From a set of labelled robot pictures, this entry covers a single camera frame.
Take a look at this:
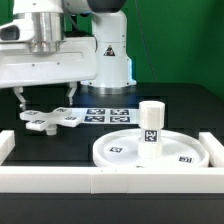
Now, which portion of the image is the white round table top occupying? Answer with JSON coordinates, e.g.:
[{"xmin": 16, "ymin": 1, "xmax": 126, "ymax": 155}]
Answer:
[{"xmin": 93, "ymin": 129, "xmax": 209, "ymax": 168}]

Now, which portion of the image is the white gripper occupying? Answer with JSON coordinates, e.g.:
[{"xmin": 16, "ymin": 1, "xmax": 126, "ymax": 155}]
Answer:
[{"xmin": 0, "ymin": 22, "xmax": 97, "ymax": 110}]

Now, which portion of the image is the white front fence bar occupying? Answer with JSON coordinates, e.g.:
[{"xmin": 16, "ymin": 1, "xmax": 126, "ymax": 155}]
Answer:
[{"xmin": 0, "ymin": 166, "xmax": 224, "ymax": 194}]

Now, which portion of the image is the white fence bar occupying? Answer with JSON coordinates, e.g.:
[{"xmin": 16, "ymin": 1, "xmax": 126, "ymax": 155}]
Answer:
[
  {"xmin": 199, "ymin": 132, "xmax": 224, "ymax": 168},
  {"xmin": 0, "ymin": 130, "xmax": 15, "ymax": 166},
  {"xmin": 0, "ymin": 166, "xmax": 224, "ymax": 194}
]

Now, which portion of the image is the white right fence bar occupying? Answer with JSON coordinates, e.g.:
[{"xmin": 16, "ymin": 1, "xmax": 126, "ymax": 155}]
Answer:
[{"xmin": 199, "ymin": 132, "xmax": 224, "ymax": 168}]

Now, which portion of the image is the white left fence bar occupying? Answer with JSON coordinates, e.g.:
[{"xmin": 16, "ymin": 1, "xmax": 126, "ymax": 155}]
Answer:
[{"xmin": 0, "ymin": 130, "xmax": 15, "ymax": 166}]

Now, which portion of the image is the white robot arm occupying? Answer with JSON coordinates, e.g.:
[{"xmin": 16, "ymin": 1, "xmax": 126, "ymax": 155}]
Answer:
[{"xmin": 0, "ymin": 0, "xmax": 136, "ymax": 98}]

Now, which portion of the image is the white marker sheet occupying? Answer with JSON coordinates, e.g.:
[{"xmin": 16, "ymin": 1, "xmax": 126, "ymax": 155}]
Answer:
[{"xmin": 68, "ymin": 108, "xmax": 139, "ymax": 124}]

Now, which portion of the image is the white cross-shaped table base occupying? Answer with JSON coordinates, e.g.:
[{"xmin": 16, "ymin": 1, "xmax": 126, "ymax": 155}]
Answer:
[{"xmin": 20, "ymin": 107, "xmax": 82, "ymax": 136}]

